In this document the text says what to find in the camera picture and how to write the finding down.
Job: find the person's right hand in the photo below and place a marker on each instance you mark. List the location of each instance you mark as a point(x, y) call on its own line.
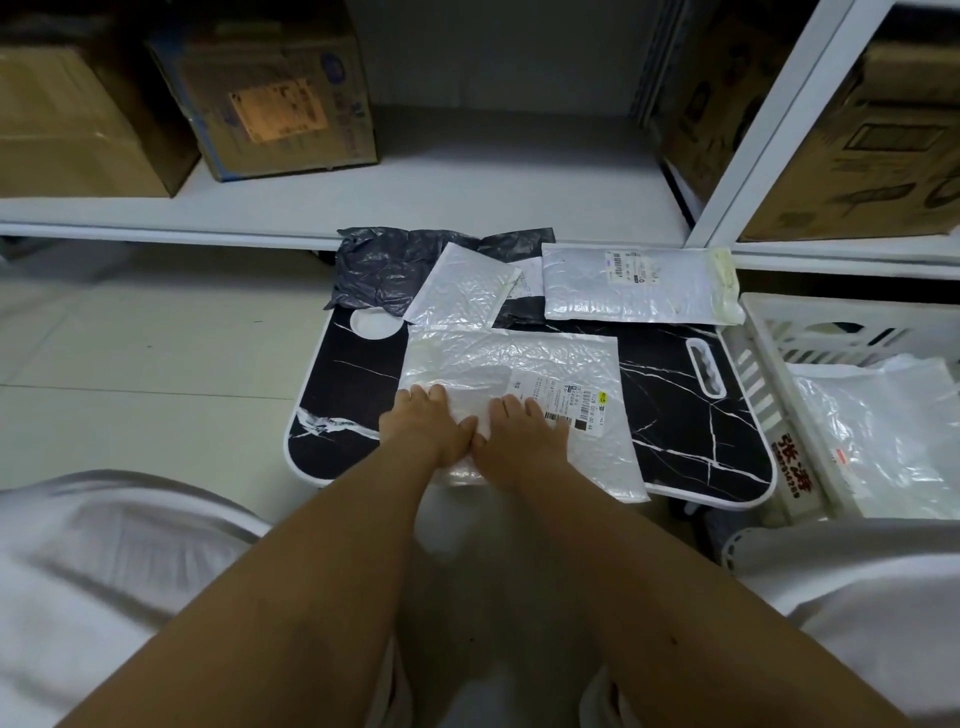
point(525, 442)

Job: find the person's left hand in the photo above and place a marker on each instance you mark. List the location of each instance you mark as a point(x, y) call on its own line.
point(427, 424)

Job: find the white mailer yellow sticker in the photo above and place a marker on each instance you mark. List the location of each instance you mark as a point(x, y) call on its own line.
point(487, 360)

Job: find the small white bubble mailer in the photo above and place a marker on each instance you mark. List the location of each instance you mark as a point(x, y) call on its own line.
point(465, 289)

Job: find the dark grey bag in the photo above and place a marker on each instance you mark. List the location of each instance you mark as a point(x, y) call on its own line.
point(375, 270)

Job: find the narrow white mailer taped end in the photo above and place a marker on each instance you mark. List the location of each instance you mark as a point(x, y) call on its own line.
point(645, 292)

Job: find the white metal shelf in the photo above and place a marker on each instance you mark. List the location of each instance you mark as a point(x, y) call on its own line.
point(487, 187)

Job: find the white plastic basket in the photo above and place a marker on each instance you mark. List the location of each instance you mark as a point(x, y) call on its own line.
point(765, 337)

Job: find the person's right forearm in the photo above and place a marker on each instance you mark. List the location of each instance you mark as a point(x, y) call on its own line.
point(690, 615)

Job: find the person's left forearm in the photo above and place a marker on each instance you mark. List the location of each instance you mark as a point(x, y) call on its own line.
point(285, 600)

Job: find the person's white shorts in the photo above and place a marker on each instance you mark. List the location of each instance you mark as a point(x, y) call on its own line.
point(97, 585)

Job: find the black marble lap table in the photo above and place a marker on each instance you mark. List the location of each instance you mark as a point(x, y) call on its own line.
point(675, 420)

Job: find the cardboard box with orange label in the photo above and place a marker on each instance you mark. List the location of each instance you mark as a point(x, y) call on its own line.
point(270, 105)

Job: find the cardboard box with black print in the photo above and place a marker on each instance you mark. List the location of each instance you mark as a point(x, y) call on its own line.
point(862, 157)

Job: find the plain brown cardboard box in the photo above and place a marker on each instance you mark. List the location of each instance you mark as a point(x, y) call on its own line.
point(75, 127)

